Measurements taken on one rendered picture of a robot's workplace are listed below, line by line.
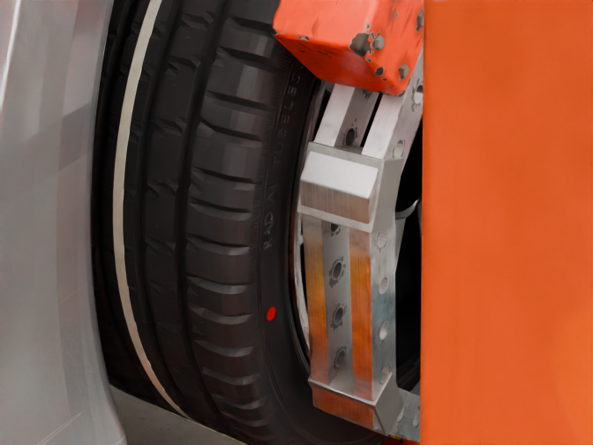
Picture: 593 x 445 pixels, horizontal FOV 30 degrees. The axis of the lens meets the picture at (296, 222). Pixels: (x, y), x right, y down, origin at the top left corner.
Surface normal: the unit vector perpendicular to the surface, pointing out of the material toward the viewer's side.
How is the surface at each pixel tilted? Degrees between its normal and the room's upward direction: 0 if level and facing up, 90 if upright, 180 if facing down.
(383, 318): 90
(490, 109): 90
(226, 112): 60
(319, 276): 90
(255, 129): 73
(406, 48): 90
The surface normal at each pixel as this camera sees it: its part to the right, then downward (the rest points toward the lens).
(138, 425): -0.05, -0.85
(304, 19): -0.42, -0.26
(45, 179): 0.84, 0.25
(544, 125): -0.54, 0.48
